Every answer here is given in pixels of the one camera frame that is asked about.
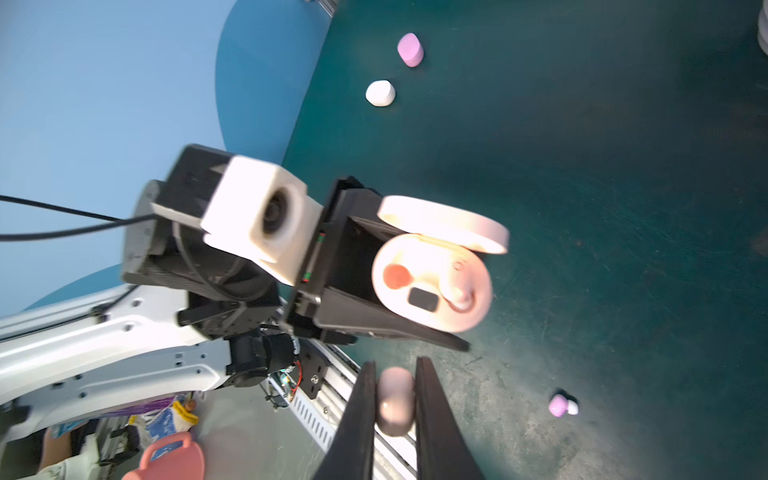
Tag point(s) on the pink earbud charging case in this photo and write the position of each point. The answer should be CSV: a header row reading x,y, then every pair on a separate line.
x,y
431,273

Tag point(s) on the pink watering can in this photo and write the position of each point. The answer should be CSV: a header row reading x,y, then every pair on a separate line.
x,y
184,462

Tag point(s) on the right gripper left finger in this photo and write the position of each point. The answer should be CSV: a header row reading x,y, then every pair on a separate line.
x,y
351,453

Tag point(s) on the white earbud charging case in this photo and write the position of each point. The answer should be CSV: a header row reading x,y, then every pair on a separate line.
x,y
380,93

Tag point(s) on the purple earbud charging case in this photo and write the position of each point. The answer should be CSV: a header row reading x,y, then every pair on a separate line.
x,y
411,50

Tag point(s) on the pink earbud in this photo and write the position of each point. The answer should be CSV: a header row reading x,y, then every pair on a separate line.
x,y
395,401

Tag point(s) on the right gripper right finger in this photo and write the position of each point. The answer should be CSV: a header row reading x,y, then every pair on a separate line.
x,y
441,450

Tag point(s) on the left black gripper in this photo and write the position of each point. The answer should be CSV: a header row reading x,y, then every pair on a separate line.
x,y
333,294

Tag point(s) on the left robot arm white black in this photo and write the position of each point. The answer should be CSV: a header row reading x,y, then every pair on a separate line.
x,y
231,273

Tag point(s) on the purple earbud right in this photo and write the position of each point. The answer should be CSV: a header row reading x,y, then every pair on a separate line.
x,y
561,404

